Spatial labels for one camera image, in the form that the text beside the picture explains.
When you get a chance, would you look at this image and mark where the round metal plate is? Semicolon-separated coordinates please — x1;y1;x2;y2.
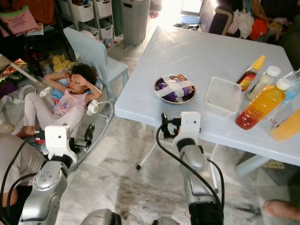
153;74;197;105

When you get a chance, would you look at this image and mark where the purple taped snack packet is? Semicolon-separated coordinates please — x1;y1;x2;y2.
155;74;195;103

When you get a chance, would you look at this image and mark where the child in pink shirt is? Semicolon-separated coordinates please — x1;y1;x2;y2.
16;63;99;139

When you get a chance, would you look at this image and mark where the clear plastic container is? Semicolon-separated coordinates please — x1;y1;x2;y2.
203;76;242;117

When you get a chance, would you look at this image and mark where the person in grey shirt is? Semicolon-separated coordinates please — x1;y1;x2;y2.
0;133;30;222

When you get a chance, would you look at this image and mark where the yellow toy packet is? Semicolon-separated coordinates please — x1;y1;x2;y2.
51;53;76;74

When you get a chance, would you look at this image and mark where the white plastic table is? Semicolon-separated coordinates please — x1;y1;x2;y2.
114;25;300;163

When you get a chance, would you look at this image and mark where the light blue plastic chair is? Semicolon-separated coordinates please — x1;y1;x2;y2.
63;26;130;102

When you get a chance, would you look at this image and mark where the large orange juice bottle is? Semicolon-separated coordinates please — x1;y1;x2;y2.
235;78;293;131

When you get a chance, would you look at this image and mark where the yellow capped sauce bottle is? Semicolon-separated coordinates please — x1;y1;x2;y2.
236;54;267;91

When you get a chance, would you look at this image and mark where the white pole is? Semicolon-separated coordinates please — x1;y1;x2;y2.
0;55;39;86

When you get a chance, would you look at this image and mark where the grey right robot leg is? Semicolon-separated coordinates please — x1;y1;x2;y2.
151;216;180;225

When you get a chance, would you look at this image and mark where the shiny foil wrapper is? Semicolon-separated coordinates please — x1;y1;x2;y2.
0;58;29;81

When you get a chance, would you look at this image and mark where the white milk bottle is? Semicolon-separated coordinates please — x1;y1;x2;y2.
246;65;281;102

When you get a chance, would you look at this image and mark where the grey trash bin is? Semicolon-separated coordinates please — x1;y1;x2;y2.
120;0;152;47

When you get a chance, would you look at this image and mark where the yellow orange drink bottle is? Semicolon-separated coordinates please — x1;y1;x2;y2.
270;107;300;143

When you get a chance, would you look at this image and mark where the dark armchair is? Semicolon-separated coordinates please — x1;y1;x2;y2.
199;0;234;36

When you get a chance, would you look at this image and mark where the white drawer unit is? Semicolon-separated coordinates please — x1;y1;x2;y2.
58;0;116;44

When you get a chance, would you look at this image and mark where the white crumpled cloth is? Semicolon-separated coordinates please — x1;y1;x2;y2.
229;9;255;39

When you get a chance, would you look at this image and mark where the clear water bottle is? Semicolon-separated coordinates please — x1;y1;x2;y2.
283;67;300;105

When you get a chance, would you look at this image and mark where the orange cloth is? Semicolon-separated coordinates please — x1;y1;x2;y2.
249;18;269;41

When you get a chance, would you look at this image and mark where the bare human foot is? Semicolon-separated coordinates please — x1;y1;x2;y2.
262;200;300;221

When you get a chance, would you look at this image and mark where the pink book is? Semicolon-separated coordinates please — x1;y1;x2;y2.
0;5;41;36

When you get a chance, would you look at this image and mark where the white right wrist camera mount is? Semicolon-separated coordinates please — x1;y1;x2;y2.
172;111;202;150

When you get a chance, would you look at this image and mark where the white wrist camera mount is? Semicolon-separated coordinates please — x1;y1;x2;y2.
44;125;78;163
172;111;202;150

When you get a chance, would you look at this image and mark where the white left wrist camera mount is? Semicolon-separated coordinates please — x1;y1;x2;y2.
44;125;78;163

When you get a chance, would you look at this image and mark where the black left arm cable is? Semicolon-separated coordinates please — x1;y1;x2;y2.
2;133;47;225

